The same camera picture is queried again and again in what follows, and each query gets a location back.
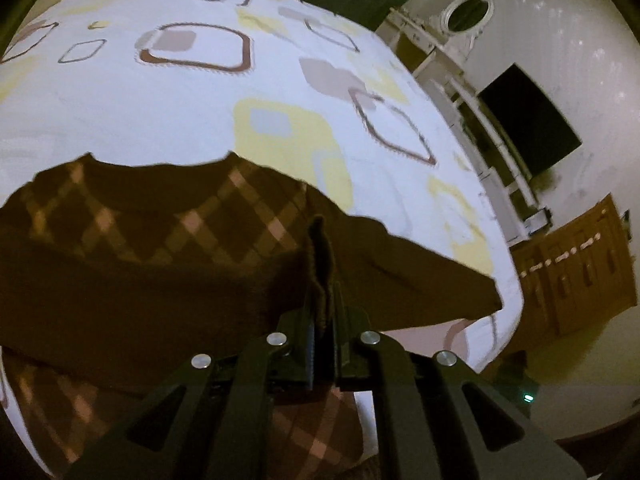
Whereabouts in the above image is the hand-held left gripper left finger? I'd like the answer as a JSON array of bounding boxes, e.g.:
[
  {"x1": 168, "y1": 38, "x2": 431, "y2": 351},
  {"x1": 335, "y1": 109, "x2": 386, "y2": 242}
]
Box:
[{"x1": 64, "y1": 308, "x2": 321, "y2": 480}]

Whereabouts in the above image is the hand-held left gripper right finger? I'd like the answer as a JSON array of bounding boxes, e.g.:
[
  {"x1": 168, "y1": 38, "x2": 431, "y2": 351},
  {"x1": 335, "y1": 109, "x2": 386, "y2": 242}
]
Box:
[{"x1": 331, "y1": 305, "x2": 587, "y2": 480}]

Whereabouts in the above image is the brown plaid sweater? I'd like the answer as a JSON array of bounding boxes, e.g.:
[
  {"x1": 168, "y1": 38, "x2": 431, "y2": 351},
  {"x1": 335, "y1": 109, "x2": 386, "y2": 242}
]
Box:
[{"x1": 0, "y1": 152, "x2": 505, "y2": 480}]

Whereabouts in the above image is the brown wooden cabinet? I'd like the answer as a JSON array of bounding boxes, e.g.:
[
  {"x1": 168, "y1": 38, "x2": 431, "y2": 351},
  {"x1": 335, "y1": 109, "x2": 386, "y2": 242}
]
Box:
[{"x1": 509, "y1": 194, "x2": 640, "y2": 342}]

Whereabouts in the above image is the bed with patterned sheet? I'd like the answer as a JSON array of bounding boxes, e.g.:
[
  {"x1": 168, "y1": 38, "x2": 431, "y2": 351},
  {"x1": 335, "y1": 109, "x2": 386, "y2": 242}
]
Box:
[{"x1": 0, "y1": 0, "x2": 524, "y2": 477}]

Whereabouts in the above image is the black television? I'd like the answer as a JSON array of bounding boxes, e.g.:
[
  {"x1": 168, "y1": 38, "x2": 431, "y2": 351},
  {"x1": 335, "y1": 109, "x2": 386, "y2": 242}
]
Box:
[{"x1": 476, "y1": 62, "x2": 584, "y2": 177}]

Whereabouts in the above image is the white dressing table with mirror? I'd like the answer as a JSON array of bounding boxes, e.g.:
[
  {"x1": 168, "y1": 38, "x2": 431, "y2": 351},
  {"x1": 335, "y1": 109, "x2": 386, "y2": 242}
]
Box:
[{"x1": 375, "y1": 0, "x2": 497, "y2": 73}]

